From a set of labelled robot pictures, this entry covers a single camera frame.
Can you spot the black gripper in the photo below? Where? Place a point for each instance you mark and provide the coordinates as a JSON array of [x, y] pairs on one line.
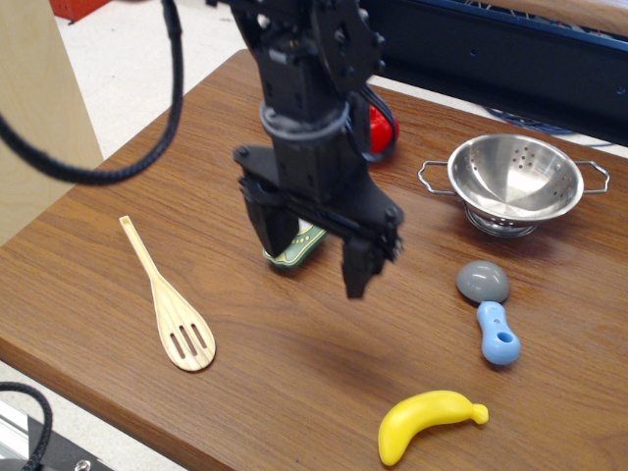
[[318, 171]]

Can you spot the yellow toy banana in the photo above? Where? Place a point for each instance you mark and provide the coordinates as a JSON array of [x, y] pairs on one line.
[[420, 412]]

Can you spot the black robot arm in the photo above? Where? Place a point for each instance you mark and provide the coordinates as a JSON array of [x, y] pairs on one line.
[[314, 60]]

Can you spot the robot base with rail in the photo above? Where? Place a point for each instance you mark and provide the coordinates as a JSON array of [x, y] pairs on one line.
[[28, 443]]

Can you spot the steel colander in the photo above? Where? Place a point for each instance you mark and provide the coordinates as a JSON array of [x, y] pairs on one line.
[[508, 183]]

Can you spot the green toy pepper half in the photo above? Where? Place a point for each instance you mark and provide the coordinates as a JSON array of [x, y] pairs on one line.
[[304, 242]]

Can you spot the red toy apple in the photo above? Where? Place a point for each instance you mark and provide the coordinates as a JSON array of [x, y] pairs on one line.
[[383, 135]]

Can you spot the wooden slotted spatula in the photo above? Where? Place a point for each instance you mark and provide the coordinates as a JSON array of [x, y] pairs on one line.
[[187, 340]]

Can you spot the grey blue ice cream scoop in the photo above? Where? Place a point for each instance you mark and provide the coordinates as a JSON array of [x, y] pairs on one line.
[[486, 284]]

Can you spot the light wooden panel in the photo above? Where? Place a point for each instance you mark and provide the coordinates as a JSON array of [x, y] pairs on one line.
[[40, 99]]

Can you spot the red box on floor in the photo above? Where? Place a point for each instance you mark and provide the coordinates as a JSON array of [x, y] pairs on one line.
[[76, 10]]

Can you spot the black metal frame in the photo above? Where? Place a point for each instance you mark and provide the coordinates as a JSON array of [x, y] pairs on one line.
[[507, 59]]

